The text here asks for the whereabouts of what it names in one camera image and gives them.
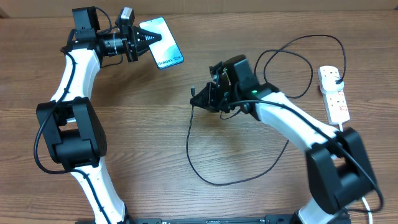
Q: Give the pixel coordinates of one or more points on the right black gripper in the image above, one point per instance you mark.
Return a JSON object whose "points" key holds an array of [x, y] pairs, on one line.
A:
{"points": [[209, 103]]}

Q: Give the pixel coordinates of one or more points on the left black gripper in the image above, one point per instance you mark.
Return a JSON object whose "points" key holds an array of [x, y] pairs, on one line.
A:
{"points": [[136, 35]]}

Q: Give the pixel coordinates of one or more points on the Samsung Galaxy smartphone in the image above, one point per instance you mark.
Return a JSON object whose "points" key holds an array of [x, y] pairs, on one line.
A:
{"points": [[165, 52]]}

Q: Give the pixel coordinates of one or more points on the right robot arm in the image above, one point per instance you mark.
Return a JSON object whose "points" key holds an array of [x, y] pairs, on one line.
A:
{"points": [[338, 168]]}

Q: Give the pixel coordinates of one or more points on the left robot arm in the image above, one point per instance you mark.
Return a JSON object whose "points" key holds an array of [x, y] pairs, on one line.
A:
{"points": [[71, 139]]}

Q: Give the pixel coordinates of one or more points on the white USB charger plug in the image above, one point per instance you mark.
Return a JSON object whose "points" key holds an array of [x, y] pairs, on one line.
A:
{"points": [[331, 84]]}

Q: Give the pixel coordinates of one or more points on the white power strip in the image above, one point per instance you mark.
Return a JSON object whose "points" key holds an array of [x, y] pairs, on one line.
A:
{"points": [[335, 103]]}

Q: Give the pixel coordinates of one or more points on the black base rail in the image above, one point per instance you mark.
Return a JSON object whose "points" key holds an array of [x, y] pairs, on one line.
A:
{"points": [[211, 221]]}

